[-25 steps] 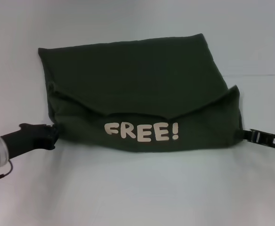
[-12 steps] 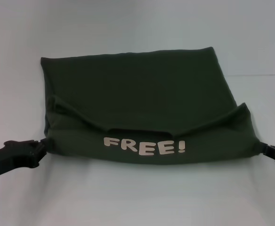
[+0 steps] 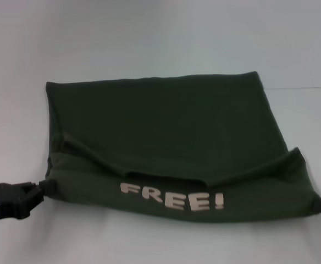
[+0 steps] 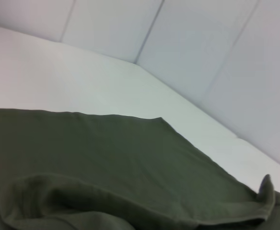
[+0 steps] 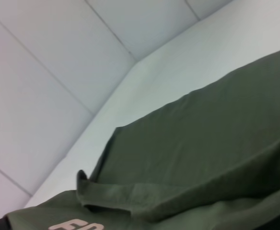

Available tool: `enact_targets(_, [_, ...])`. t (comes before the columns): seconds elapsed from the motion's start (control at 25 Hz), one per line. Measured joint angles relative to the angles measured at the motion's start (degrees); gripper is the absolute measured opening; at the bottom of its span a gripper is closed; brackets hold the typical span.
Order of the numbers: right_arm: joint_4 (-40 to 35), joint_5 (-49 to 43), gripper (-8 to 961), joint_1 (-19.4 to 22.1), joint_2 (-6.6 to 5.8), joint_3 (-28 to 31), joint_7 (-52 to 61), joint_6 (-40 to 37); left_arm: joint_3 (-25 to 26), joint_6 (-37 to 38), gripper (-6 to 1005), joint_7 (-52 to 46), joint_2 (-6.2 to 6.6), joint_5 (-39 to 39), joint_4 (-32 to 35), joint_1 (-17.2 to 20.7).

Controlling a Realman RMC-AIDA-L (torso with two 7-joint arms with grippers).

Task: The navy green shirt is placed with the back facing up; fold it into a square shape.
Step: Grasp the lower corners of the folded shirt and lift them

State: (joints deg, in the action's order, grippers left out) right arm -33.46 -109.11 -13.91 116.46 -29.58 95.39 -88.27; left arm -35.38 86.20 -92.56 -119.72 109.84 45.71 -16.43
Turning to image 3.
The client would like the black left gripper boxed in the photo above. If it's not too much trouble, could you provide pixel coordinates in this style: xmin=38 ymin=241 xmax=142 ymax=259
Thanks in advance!
xmin=0 ymin=180 xmax=57 ymax=221

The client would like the dark green shirt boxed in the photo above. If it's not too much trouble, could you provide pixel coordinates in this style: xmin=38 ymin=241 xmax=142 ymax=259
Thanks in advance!
xmin=38 ymin=70 xmax=321 ymax=223

